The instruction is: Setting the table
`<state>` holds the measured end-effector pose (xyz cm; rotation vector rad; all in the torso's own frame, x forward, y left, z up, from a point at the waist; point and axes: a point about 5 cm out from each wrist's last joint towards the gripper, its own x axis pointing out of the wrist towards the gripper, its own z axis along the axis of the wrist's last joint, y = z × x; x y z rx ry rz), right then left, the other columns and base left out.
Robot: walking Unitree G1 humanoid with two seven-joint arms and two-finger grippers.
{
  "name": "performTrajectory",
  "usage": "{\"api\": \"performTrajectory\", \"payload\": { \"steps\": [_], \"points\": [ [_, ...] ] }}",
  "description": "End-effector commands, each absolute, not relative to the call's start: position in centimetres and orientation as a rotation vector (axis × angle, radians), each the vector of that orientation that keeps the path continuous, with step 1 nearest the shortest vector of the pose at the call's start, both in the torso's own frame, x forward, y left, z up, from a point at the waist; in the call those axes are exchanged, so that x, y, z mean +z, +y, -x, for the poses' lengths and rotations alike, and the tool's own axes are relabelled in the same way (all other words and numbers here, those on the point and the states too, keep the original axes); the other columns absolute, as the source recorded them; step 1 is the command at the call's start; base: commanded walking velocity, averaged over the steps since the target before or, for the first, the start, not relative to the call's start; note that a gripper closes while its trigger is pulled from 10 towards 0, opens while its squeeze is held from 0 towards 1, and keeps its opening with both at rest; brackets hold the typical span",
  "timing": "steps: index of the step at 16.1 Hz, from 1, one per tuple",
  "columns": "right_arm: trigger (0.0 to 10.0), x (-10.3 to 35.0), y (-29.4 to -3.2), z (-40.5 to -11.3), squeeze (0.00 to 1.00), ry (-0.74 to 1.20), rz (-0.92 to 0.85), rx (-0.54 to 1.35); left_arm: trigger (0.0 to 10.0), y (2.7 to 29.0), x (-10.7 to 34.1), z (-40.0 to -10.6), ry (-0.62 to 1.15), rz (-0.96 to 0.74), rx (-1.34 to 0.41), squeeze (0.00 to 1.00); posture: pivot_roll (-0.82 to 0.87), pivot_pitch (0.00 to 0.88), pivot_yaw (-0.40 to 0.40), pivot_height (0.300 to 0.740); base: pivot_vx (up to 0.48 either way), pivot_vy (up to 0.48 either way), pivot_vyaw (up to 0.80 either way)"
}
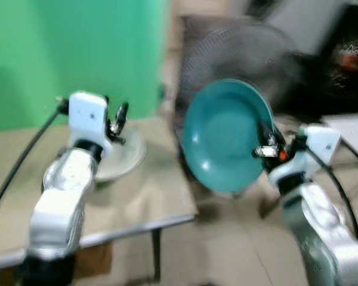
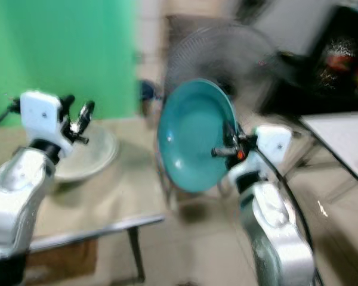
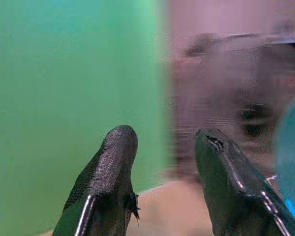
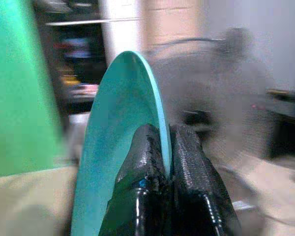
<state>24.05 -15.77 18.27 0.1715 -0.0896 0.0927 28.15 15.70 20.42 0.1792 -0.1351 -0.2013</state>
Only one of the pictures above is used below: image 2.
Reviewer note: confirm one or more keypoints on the white plate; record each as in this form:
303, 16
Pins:
89, 161

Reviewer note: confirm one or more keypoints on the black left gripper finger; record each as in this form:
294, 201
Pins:
68, 104
85, 116

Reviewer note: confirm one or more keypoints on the teal plate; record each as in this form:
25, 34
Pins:
191, 137

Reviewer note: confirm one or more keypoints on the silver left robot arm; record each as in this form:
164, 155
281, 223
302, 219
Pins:
18, 202

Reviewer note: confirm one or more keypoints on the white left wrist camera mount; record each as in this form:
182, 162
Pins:
42, 116

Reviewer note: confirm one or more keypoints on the grey standing fan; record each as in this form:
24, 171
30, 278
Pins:
221, 56

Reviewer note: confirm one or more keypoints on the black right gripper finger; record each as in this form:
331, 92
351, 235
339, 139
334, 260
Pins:
231, 135

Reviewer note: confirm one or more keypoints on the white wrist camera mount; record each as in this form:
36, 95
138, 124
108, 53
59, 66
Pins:
42, 116
271, 143

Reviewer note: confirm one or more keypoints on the dark pile of bags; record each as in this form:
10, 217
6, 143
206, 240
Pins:
322, 83

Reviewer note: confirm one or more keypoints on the dark wooden-table leg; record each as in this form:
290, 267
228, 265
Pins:
137, 256

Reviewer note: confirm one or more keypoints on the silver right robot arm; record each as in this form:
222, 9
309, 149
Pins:
274, 232

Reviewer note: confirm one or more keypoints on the grey board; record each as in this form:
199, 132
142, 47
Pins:
298, 24

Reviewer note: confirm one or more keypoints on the green backdrop sheet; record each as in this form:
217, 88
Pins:
59, 47

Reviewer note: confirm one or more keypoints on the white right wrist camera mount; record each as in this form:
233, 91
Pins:
271, 143

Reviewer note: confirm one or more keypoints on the brown cardboard box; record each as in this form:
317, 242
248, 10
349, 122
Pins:
68, 262

